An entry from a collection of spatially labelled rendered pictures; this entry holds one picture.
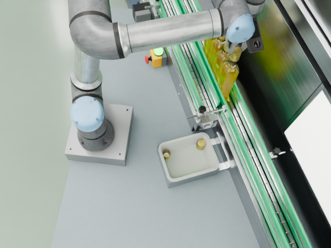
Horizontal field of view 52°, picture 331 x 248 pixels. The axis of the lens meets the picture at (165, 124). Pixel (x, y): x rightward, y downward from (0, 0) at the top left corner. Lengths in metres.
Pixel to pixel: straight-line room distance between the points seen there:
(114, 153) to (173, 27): 0.68
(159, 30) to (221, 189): 0.81
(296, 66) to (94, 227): 0.96
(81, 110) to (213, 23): 0.58
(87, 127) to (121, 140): 0.23
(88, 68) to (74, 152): 0.40
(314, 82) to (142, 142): 0.76
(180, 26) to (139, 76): 0.80
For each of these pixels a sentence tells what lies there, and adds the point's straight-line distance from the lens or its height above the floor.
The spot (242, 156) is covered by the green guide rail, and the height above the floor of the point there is 0.91.
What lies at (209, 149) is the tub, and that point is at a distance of 1.45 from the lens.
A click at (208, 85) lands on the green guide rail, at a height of 0.92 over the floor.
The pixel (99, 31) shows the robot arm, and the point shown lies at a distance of 0.91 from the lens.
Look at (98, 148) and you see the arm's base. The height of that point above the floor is 0.86.
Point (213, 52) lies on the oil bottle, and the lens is 1.44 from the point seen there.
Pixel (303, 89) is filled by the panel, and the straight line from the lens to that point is 1.20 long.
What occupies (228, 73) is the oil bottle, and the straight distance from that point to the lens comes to 1.34.
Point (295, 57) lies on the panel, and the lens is 1.20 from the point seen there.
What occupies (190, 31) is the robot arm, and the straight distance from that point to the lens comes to 0.92.
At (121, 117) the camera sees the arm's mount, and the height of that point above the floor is 0.84.
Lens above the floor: 2.15
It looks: 64 degrees down
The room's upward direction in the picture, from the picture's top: 7 degrees clockwise
